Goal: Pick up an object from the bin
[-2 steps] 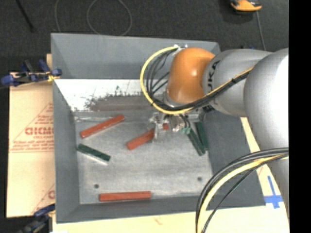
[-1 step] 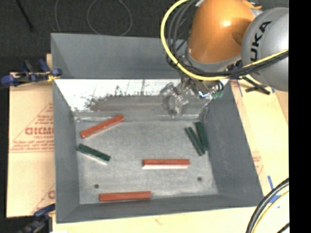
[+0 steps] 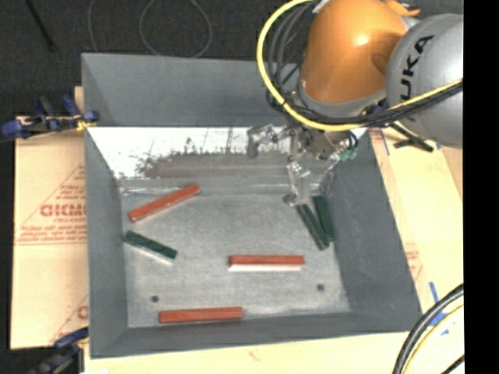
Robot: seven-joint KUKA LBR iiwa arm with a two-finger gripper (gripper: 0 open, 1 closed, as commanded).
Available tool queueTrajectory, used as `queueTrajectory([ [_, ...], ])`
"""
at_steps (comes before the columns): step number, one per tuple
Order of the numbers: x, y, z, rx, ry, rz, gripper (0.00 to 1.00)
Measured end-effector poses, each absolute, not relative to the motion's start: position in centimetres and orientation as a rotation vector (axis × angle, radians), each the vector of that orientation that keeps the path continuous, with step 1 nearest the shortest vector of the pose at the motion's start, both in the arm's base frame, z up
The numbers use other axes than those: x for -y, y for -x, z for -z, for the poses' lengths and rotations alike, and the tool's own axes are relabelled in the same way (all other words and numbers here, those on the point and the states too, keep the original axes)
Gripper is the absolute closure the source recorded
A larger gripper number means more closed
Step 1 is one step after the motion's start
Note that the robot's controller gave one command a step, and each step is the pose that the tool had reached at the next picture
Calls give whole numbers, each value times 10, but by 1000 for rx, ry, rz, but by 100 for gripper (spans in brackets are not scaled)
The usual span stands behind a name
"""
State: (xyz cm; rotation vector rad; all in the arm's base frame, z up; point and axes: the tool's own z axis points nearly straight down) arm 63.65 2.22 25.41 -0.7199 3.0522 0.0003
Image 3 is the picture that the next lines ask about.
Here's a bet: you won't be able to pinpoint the red-brown flat block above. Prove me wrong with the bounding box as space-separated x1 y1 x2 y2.
127 183 201 224
157 305 244 325
227 254 306 273

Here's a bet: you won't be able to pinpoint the dark green flat block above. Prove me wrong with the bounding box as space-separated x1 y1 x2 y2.
296 203 331 252
313 195 337 243
123 229 179 265

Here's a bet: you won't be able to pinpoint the brown cardboard board, red print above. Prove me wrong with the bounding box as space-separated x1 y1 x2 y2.
9 126 464 351

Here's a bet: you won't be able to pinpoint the grey metal bin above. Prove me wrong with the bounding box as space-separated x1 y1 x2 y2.
80 52 424 358

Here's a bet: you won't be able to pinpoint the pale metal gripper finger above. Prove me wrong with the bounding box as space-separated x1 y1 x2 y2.
281 161 313 209
246 124 290 158

